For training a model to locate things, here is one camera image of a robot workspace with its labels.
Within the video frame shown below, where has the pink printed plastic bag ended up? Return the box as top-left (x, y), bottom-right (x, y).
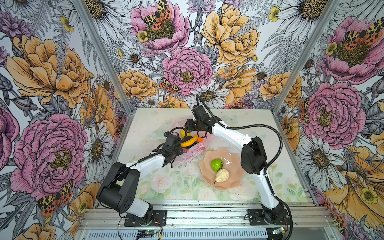
top-left (175, 129), bottom-right (213, 164)

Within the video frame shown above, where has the pale fake garlic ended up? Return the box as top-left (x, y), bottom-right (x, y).
top-left (214, 169), bottom-right (230, 183)

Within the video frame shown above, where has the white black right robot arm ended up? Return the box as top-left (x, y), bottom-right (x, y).
top-left (185, 105), bottom-right (292, 225)

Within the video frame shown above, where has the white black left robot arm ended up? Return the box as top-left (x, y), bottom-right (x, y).
top-left (97, 133), bottom-right (184, 223)

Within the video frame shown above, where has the yellow fake banana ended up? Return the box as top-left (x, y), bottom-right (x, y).
top-left (181, 135), bottom-right (199, 148)

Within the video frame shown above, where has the dark fake grape bunch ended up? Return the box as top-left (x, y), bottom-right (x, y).
top-left (187, 141), bottom-right (205, 151)

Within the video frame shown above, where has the pink round plate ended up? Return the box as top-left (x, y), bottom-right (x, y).
top-left (200, 148), bottom-right (245, 191)

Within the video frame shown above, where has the green circuit board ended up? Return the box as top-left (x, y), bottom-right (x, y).
top-left (136, 230), bottom-right (161, 240)

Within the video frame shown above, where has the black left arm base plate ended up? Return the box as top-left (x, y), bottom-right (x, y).
top-left (124, 210), bottom-right (168, 227)

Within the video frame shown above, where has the aluminium front rail frame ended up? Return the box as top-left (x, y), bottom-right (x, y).
top-left (76, 201), bottom-right (341, 240)

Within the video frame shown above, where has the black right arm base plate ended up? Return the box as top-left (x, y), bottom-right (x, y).
top-left (247, 209), bottom-right (292, 226)

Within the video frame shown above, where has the aluminium left corner post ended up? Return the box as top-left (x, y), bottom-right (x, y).
top-left (70, 0), bottom-right (134, 116)

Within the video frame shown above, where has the aluminium corner post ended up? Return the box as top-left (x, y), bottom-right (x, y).
top-left (271, 0), bottom-right (341, 113)
top-left (70, 0), bottom-right (134, 116)

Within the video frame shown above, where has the aluminium right corner post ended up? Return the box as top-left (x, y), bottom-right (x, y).
top-left (271, 0), bottom-right (341, 113)

